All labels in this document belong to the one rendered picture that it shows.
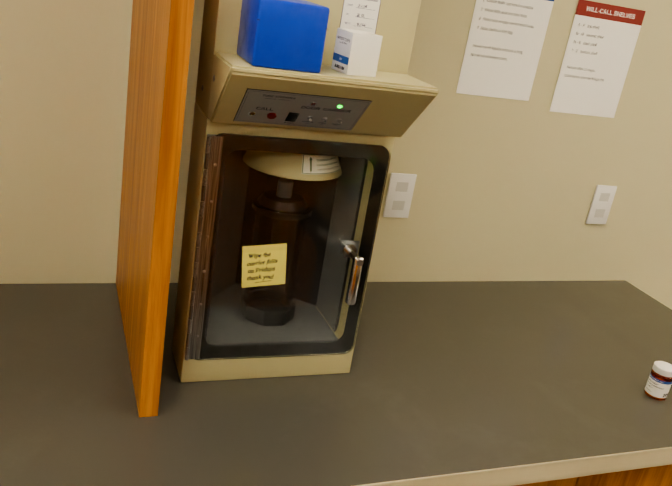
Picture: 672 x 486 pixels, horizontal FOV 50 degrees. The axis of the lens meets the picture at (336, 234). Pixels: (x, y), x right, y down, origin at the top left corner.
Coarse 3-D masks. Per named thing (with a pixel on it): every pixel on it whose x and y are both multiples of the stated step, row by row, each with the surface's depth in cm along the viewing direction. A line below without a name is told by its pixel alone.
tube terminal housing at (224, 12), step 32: (224, 0) 103; (320, 0) 107; (384, 0) 111; (416, 0) 112; (224, 32) 104; (384, 32) 113; (384, 64) 115; (192, 128) 119; (224, 128) 110; (256, 128) 111; (288, 128) 113; (192, 160) 118; (192, 192) 118; (192, 224) 117; (192, 256) 117; (352, 352) 135
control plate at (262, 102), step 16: (256, 96) 101; (272, 96) 102; (288, 96) 102; (304, 96) 103; (320, 96) 103; (240, 112) 104; (256, 112) 105; (272, 112) 106; (288, 112) 106; (304, 112) 107; (320, 112) 107; (336, 112) 108; (352, 112) 108; (336, 128) 112
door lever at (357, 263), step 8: (344, 248) 124; (352, 248) 124; (344, 256) 124; (352, 256) 122; (360, 256) 121; (352, 264) 121; (360, 264) 120; (352, 272) 121; (360, 272) 121; (352, 280) 121; (352, 288) 122; (352, 296) 122; (352, 304) 123
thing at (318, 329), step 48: (240, 144) 110; (288, 144) 113; (336, 144) 116; (240, 192) 113; (288, 192) 116; (336, 192) 119; (240, 240) 117; (288, 240) 120; (336, 240) 123; (240, 288) 120; (288, 288) 123; (336, 288) 126; (240, 336) 124; (288, 336) 127; (336, 336) 130
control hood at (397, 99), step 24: (216, 72) 103; (240, 72) 96; (264, 72) 97; (288, 72) 98; (336, 72) 105; (384, 72) 114; (216, 96) 102; (240, 96) 101; (336, 96) 104; (360, 96) 105; (384, 96) 106; (408, 96) 106; (432, 96) 107; (216, 120) 106; (360, 120) 111; (384, 120) 112; (408, 120) 113
